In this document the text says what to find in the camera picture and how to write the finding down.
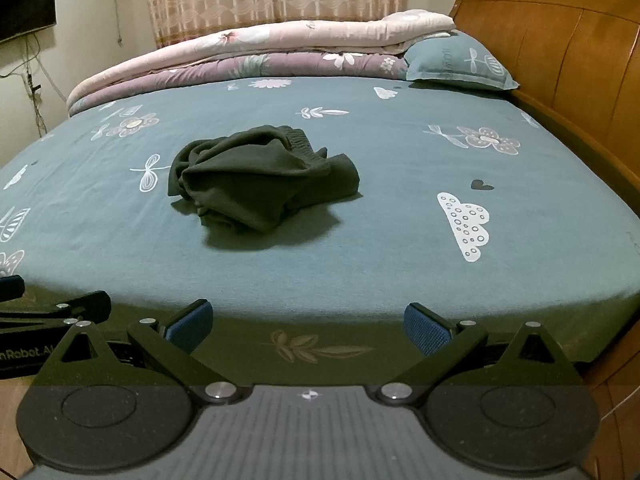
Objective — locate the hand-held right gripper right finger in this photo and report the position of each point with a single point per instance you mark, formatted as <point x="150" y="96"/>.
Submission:
<point x="425" y="332"/>

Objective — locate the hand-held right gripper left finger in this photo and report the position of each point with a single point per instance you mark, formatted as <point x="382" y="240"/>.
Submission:
<point x="190" y="329"/>

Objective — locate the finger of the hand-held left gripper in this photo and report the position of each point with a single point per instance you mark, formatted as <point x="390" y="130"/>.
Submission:
<point x="12" y="289"/>
<point x="75" y="307"/>

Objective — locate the dark green shorts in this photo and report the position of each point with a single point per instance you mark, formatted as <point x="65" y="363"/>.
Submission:
<point x="255" y="180"/>

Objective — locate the bed with blue-grey printed sheet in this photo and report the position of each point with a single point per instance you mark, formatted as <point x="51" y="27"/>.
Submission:
<point x="360" y="250"/>

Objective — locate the blue-grey printed pillow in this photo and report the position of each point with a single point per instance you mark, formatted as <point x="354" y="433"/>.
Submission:
<point x="460" y="62"/>

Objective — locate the folded pink purple floral quilt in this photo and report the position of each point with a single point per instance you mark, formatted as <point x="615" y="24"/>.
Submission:
<point x="240" y="57"/>

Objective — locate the wooden headboard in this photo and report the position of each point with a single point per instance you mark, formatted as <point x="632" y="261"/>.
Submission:
<point x="565" y="40"/>

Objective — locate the black wall-mounted screen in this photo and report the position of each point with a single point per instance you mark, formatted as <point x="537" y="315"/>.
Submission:
<point x="25" y="7"/>

